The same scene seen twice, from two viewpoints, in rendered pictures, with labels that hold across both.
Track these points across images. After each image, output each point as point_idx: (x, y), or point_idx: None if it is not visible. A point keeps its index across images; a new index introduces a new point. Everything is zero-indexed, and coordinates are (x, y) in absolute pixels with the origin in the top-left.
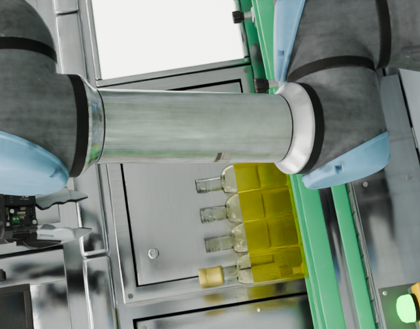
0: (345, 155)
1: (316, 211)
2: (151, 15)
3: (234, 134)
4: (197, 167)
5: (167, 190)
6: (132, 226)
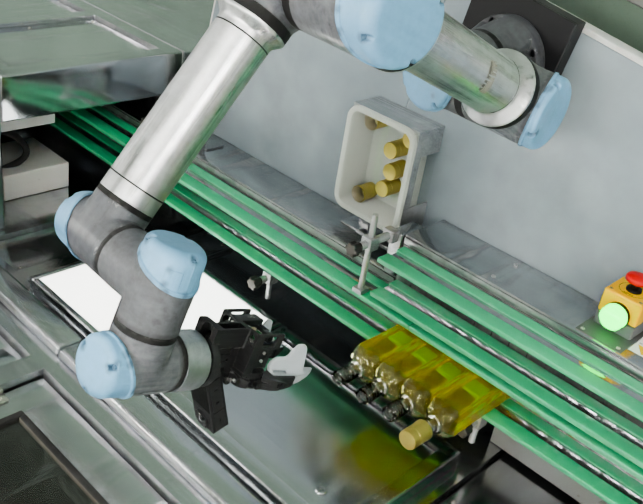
0: (554, 76)
1: (475, 308)
2: None
3: (492, 48)
4: (301, 409)
5: (288, 435)
6: (280, 477)
